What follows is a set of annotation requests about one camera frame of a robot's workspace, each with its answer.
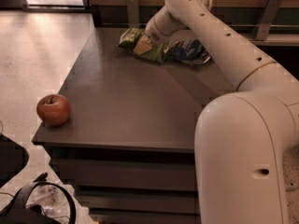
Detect black chair seat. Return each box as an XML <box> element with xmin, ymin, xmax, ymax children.
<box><xmin>0</xmin><ymin>135</ymin><xmax>29</xmax><ymax>188</ymax></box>

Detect dark grey drawer cabinet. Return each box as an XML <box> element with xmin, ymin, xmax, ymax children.
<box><xmin>33</xmin><ymin>28</ymin><xmax>233</xmax><ymax>224</ymax></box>

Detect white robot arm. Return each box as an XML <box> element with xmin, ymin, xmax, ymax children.
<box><xmin>145</xmin><ymin>0</ymin><xmax>299</xmax><ymax>224</ymax></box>

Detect red apple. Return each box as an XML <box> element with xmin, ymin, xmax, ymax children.
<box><xmin>36</xmin><ymin>94</ymin><xmax>71</xmax><ymax>127</ymax></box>

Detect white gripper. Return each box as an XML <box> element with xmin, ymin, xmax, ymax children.
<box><xmin>134</xmin><ymin>6</ymin><xmax>187</xmax><ymax>55</ymax></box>

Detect black headset strap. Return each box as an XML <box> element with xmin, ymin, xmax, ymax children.
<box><xmin>0</xmin><ymin>172</ymin><xmax>78</xmax><ymax>224</ymax></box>

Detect green jalapeno chip bag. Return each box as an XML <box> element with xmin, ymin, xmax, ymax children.
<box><xmin>118</xmin><ymin>28</ymin><xmax>168</xmax><ymax>63</ymax></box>

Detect blue chip bag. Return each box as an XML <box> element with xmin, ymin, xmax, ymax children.
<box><xmin>166</xmin><ymin>39</ymin><xmax>211</xmax><ymax>66</ymax></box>

